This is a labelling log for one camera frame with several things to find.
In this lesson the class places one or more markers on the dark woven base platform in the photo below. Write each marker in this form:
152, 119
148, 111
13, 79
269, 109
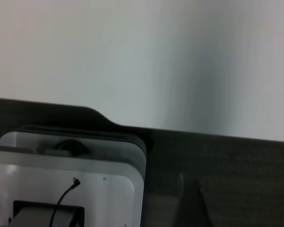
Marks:
227, 153

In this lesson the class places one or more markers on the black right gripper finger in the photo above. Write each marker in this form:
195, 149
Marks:
191, 208

